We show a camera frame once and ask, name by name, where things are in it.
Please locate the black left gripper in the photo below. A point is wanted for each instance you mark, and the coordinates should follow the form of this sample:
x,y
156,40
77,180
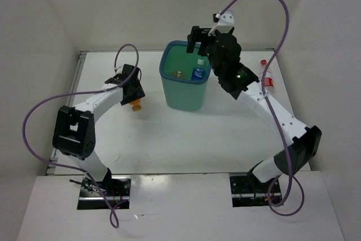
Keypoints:
x,y
139,92

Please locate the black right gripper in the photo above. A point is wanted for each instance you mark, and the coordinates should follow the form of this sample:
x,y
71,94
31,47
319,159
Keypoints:
x,y
198,34

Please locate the orange juice bottle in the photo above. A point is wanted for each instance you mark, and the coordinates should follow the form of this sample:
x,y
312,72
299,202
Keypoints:
x,y
178,75
135,105

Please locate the blue label water bottle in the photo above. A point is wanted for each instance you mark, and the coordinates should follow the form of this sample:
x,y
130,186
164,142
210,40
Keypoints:
x,y
199,71

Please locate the red label clear bottle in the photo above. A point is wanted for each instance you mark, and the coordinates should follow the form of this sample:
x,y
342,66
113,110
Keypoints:
x,y
268,80

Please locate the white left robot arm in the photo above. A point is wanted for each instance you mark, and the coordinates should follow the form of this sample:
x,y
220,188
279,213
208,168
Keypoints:
x,y
74,133

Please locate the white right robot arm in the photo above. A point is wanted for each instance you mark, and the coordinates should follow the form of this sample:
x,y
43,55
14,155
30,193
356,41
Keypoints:
x,y
300,142

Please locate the green plastic bin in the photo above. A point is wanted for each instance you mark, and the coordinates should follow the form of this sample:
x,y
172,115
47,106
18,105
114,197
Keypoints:
x,y
182,94

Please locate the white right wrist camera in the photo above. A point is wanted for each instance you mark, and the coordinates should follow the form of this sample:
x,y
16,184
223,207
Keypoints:
x,y
223,23

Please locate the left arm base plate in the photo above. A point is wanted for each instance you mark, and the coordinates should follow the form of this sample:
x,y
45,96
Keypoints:
x,y
118,197

